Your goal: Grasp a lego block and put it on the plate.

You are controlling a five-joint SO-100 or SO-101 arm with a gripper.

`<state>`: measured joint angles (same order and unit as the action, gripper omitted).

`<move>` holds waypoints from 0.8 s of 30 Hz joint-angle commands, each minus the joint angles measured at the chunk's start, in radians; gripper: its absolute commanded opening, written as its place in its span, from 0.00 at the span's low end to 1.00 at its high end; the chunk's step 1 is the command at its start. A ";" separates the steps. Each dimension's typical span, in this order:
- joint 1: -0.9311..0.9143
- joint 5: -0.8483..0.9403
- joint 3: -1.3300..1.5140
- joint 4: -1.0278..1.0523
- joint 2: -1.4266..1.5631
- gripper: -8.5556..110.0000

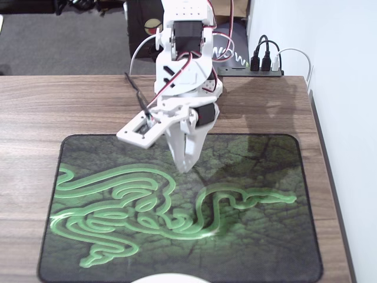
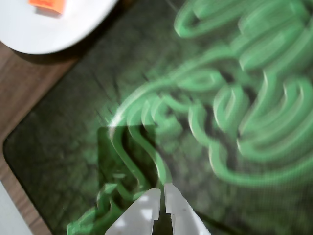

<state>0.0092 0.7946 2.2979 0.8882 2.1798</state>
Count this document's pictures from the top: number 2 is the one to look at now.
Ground orange lego block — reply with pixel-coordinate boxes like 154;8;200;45
28;0;67;16

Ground white round plate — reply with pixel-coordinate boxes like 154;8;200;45
0;0;119;55

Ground black green snake mouse mat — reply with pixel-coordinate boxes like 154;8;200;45
2;0;313;235

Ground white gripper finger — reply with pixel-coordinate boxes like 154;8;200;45
105;188;161;235
163;183;211;235

